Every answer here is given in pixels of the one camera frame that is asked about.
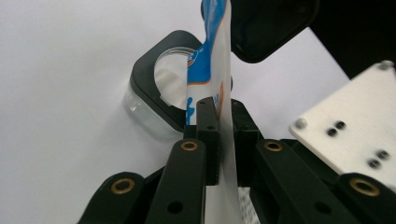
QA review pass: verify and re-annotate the white and blue pouch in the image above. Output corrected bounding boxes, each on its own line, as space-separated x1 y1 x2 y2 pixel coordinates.
185 0 261 224

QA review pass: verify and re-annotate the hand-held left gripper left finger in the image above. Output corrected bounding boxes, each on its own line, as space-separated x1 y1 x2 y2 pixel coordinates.
144 96 220 224

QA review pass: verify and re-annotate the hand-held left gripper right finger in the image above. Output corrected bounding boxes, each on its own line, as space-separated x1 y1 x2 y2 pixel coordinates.
231 99 362 224

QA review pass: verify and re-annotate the glass jar with black rim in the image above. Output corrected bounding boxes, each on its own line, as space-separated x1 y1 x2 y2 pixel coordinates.
122 30 233 143

